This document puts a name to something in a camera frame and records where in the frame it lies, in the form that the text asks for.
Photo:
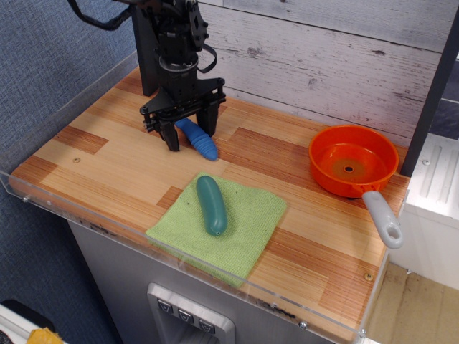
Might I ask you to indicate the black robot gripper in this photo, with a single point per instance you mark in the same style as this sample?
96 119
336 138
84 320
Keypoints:
183 94

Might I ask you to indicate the blue handled fork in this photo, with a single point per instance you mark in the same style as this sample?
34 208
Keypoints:
198 138

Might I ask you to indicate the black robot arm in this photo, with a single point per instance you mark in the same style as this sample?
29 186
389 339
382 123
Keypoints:
169 35

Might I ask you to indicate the green toy cucumber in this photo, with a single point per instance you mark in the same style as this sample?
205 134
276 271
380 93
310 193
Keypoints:
212 204

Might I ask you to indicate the green cloth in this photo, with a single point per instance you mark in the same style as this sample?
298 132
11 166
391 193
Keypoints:
253 215

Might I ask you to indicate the silver toy fridge cabinet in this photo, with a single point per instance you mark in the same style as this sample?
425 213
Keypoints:
153 301

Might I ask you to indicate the clear acrylic guard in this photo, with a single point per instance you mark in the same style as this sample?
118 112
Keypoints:
108 176

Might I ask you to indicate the white ribbed appliance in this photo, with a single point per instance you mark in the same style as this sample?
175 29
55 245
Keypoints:
429 215

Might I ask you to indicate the left dark grey post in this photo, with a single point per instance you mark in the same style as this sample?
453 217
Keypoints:
147 47

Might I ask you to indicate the dark grey post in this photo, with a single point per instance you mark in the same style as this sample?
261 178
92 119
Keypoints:
147 47
434 95

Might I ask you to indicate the orange pan with grey handle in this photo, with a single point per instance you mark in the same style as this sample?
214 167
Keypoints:
357 163

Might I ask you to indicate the right dark grey post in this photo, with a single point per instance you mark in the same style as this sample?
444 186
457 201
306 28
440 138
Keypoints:
434 95

